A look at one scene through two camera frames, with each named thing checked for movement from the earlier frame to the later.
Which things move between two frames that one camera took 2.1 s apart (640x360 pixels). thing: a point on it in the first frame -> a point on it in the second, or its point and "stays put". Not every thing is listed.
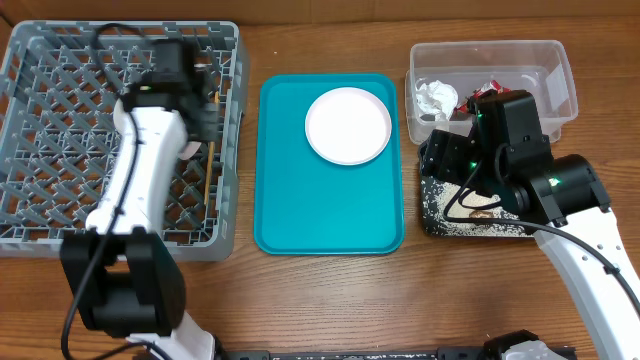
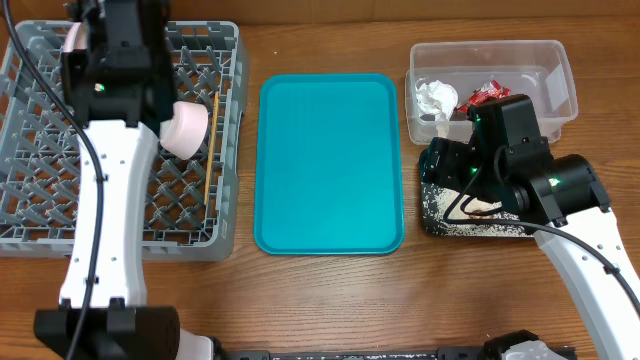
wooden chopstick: [210, 160] stays put
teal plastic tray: [306, 205] stays put
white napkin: [436, 98] stays put
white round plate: [348, 126] -> [76, 38]
